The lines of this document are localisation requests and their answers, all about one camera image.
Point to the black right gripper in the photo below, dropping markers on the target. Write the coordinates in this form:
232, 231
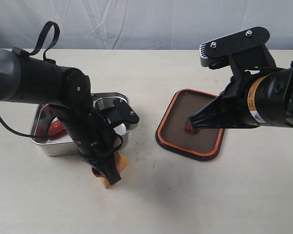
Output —
227, 111

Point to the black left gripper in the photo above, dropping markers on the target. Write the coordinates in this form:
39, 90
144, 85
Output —
94, 139

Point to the yellow toy cheese wedge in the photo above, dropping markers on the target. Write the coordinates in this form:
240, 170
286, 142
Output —
121, 163

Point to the dark transparent lunch box lid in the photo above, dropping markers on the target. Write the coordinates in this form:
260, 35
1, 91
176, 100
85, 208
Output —
175, 134

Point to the red toy sausage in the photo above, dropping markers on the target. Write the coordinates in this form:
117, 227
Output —
55, 128

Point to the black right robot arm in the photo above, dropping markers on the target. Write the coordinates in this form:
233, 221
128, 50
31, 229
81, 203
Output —
262, 99

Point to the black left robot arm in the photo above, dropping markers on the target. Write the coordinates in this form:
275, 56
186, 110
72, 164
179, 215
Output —
67, 91

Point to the stainless steel lunch box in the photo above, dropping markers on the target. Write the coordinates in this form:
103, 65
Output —
61, 144

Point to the blue-grey backdrop cloth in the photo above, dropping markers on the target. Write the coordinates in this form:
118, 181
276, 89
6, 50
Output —
143, 24

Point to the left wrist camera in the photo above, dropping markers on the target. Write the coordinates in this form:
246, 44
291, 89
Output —
117, 111

